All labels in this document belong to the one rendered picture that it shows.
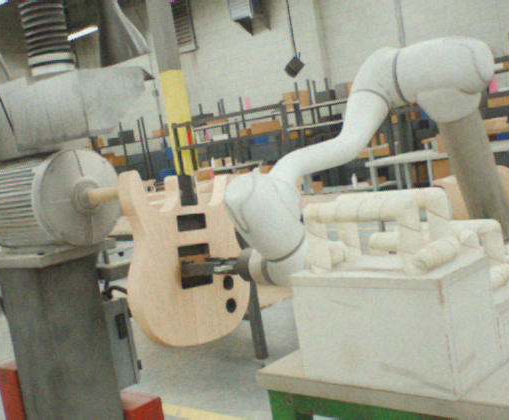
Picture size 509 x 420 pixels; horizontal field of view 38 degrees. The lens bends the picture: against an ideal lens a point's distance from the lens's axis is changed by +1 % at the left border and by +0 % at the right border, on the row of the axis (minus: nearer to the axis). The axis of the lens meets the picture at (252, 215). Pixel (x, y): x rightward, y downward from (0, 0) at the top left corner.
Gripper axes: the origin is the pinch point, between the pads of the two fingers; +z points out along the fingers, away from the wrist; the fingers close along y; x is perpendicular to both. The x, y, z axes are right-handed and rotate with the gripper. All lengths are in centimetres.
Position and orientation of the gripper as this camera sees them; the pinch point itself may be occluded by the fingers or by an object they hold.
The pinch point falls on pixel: (196, 265)
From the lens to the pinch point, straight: 171.4
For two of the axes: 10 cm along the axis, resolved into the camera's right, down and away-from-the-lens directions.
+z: -7.3, 0.6, 6.8
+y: 6.8, -0.8, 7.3
